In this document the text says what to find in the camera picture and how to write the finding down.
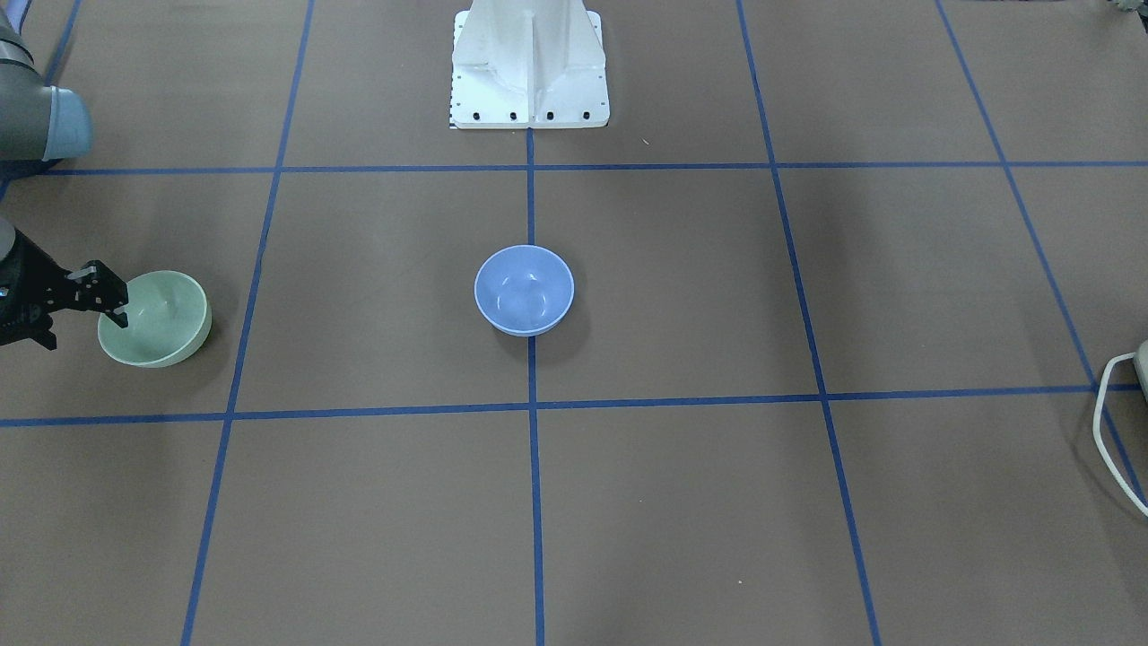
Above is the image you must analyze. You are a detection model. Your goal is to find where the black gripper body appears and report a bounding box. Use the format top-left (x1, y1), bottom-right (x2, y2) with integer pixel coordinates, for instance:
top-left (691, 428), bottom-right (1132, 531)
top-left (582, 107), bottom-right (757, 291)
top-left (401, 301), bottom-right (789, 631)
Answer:
top-left (1, 236), bottom-right (69, 351)

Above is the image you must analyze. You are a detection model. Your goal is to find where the green bowl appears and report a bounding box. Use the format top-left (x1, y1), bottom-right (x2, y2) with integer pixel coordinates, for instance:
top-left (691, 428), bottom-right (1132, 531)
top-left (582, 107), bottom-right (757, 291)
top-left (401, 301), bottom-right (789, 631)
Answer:
top-left (96, 270), bottom-right (214, 369)

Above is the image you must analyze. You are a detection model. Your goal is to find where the blue bowl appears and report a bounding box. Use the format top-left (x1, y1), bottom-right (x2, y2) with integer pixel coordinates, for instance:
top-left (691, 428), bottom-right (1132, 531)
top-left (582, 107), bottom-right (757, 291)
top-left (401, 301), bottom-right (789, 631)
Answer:
top-left (473, 244), bottom-right (577, 336)

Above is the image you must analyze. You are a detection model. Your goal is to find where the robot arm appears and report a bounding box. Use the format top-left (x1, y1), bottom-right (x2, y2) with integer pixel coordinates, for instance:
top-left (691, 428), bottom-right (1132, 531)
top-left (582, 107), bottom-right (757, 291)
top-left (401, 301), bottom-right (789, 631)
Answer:
top-left (1, 3), bottom-right (130, 351)

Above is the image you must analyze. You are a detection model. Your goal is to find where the silver cream toaster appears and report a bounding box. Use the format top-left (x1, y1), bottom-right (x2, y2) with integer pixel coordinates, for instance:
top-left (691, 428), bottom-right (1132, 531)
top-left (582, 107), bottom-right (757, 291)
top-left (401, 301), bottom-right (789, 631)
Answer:
top-left (1132, 340), bottom-right (1148, 400)

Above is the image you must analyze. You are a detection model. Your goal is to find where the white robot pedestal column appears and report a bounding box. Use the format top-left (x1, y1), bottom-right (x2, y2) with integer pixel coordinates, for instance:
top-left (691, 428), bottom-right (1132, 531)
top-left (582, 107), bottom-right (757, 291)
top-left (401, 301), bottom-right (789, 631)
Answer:
top-left (448, 1), bottom-right (611, 130)

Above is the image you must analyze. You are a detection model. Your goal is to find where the white toaster power cord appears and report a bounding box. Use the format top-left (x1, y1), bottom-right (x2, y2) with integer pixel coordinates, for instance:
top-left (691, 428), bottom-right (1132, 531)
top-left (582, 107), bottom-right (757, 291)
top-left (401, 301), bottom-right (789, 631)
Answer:
top-left (1092, 353), bottom-right (1148, 519)

